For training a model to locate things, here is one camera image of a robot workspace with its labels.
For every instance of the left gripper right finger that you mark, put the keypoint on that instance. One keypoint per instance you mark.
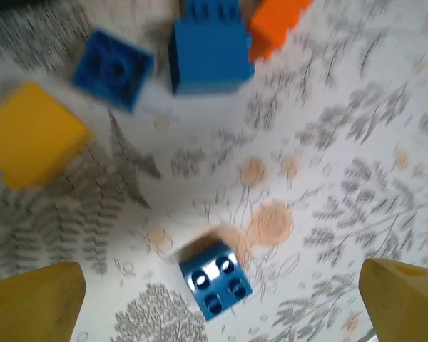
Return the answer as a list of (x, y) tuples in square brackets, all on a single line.
[(406, 306)]

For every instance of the long orange lego brick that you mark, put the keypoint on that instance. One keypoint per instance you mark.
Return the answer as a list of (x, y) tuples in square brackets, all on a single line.
[(271, 25)]

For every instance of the floral patterned table cover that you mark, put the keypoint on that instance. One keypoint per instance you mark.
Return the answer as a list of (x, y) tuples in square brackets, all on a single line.
[(342, 142)]

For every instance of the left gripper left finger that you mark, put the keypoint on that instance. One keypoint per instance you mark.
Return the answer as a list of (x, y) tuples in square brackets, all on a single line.
[(28, 306)]

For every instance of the small yellow lego brick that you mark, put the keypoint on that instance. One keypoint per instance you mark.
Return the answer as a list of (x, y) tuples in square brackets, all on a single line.
[(32, 135)]

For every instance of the small blue lego brick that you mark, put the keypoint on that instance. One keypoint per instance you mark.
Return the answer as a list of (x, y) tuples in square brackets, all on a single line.
[(112, 73), (215, 281)]

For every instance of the large blue lego brick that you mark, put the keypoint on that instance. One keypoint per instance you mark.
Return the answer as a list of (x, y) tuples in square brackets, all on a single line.
[(210, 53)]

